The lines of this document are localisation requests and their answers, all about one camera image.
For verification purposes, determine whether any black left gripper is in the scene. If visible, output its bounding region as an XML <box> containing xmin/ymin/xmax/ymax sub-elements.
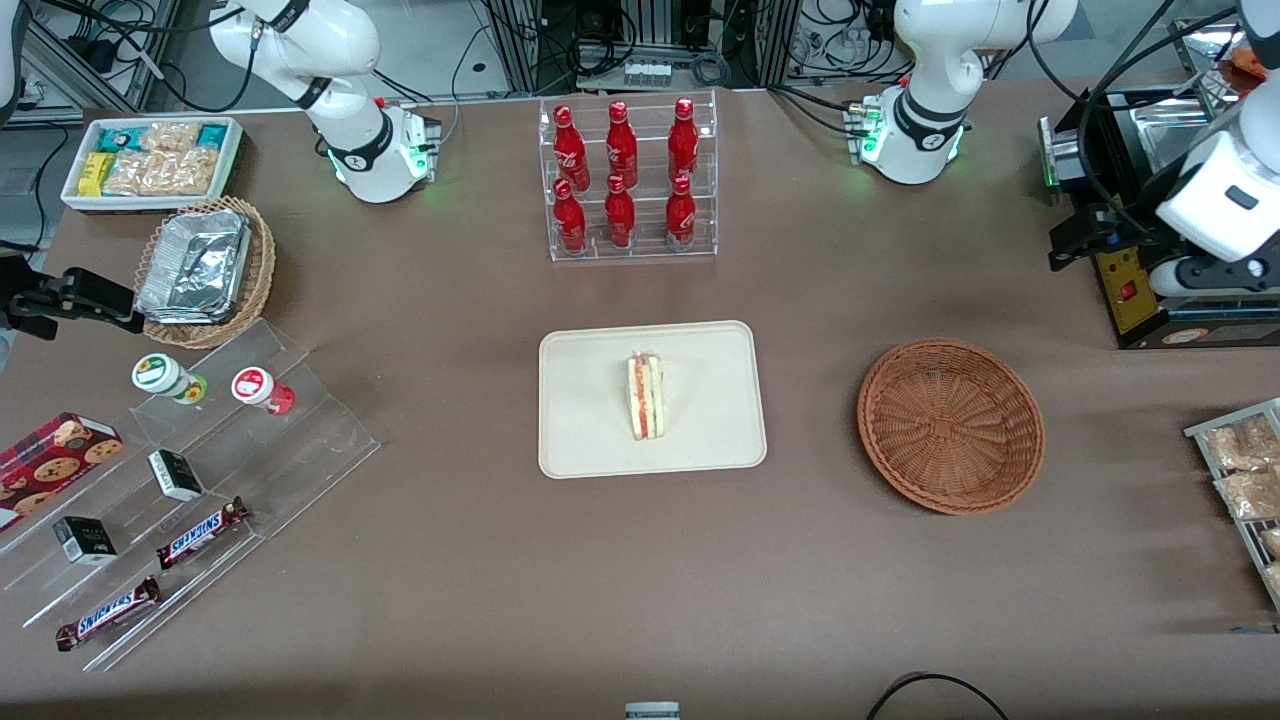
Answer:
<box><xmin>1048</xmin><ymin>205</ymin><xmax>1186</xmax><ymax>273</ymax></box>

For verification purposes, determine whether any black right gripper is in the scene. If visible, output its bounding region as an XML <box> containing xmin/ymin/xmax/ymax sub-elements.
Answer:
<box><xmin>0</xmin><ymin>255</ymin><xmax>144</xmax><ymax>341</ymax></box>

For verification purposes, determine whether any triangular sandwich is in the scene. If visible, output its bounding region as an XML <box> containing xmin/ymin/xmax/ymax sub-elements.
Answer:
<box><xmin>627</xmin><ymin>349</ymin><xmax>666</xmax><ymax>442</ymax></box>

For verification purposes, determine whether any light wicker basket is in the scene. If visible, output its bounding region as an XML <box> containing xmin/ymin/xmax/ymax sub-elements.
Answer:
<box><xmin>133</xmin><ymin>196</ymin><xmax>277</xmax><ymax>350</ymax></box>

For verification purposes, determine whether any brown woven basket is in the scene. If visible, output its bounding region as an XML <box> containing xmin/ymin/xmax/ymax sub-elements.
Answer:
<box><xmin>857</xmin><ymin>338</ymin><xmax>1046</xmax><ymax>516</ymax></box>

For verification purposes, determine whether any metal tray with red items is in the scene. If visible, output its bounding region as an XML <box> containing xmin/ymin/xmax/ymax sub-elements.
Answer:
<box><xmin>1170</xmin><ymin>18</ymin><xmax>1263</xmax><ymax>96</ymax></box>

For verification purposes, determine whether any beige plastic tray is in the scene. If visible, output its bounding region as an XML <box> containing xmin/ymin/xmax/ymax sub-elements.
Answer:
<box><xmin>539</xmin><ymin>320</ymin><xmax>768</xmax><ymax>480</ymax></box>

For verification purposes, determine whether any black countertop appliance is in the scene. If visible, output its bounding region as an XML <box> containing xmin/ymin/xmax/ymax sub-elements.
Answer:
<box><xmin>1040</xmin><ymin>85</ymin><xmax>1280</xmax><ymax>351</ymax></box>

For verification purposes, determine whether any silver box with green light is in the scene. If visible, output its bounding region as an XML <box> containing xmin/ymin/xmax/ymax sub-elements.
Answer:
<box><xmin>1038</xmin><ymin>115</ymin><xmax>1089</xmax><ymax>193</ymax></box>

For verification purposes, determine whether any green lid yogurt cup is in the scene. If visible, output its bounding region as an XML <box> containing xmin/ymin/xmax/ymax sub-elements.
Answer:
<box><xmin>131</xmin><ymin>353</ymin><xmax>209</xmax><ymax>406</ymax></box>

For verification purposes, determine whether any stack of foil trays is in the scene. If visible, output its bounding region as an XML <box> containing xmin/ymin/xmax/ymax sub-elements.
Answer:
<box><xmin>136</xmin><ymin>209</ymin><xmax>252</xmax><ymax>325</ymax></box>

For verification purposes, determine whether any steel pan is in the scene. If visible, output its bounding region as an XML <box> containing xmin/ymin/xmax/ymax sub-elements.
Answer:
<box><xmin>1140</xmin><ymin>112</ymin><xmax>1217</xmax><ymax>173</ymax></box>

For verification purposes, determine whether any red tartan cookie box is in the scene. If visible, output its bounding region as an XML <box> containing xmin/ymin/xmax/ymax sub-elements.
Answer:
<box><xmin>0</xmin><ymin>411</ymin><xmax>125</xmax><ymax>531</ymax></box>

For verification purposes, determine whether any clear bag of crackers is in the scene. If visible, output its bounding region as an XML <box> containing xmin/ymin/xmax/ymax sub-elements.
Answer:
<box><xmin>140</xmin><ymin>120</ymin><xmax>203</xmax><ymax>154</ymax></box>
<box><xmin>104</xmin><ymin>149</ymin><xmax>219</xmax><ymax>197</ymax></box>

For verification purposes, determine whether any small black carton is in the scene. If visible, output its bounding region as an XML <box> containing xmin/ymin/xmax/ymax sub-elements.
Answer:
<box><xmin>52</xmin><ymin>516</ymin><xmax>119</xmax><ymax>567</ymax></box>
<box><xmin>148</xmin><ymin>450</ymin><xmax>206</xmax><ymax>503</ymax></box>

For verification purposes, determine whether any red lid yogurt cup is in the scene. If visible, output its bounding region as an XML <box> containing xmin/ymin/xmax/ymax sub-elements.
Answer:
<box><xmin>231</xmin><ymin>366</ymin><xmax>297</xmax><ymax>417</ymax></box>

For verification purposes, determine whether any white plastic snack bin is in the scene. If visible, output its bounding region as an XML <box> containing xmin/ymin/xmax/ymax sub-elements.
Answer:
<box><xmin>60</xmin><ymin>117</ymin><xmax>244</xmax><ymax>214</ymax></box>

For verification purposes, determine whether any Snickers chocolate bar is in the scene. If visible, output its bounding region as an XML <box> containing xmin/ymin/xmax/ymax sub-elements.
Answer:
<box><xmin>55</xmin><ymin>575</ymin><xmax>162</xmax><ymax>653</ymax></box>
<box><xmin>155</xmin><ymin>497</ymin><xmax>251</xmax><ymax>571</ymax></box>

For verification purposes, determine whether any clear acrylic stepped stand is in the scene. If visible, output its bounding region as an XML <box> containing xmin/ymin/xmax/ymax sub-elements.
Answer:
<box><xmin>0</xmin><ymin>318</ymin><xmax>382</xmax><ymax>673</ymax></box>

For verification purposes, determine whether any clear acrylic bottle rack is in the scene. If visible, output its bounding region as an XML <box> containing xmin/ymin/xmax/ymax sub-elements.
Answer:
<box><xmin>538</xmin><ymin>90</ymin><xmax>719</xmax><ymax>263</ymax></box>

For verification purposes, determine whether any red cola bottle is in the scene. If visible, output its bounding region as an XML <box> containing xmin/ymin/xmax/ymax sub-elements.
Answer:
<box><xmin>553</xmin><ymin>178</ymin><xmax>588</xmax><ymax>256</ymax></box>
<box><xmin>606</xmin><ymin>100</ymin><xmax>639</xmax><ymax>186</ymax></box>
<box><xmin>553</xmin><ymin>105</ymin><xmax>590</xmax><ymax>191</ymax></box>
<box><xmin>668</xmin><ymin>97</ymin><xmax>699</xmax><ymax>184</ymax></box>
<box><xmin>665</xmin><ymin>175</ymin><xmax>697</xmax><ymax>251</ymax></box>
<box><xmin>604</xmin><ymin>173</ymin><xmax>637</xmax><ymax>251</ymax></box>

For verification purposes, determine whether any black cable loop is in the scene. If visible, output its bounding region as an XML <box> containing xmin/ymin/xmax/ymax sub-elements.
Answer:
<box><xmin>865</xmin><ymin>673</ymin><xmax>1011</xmax><ymax>720</ymax></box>

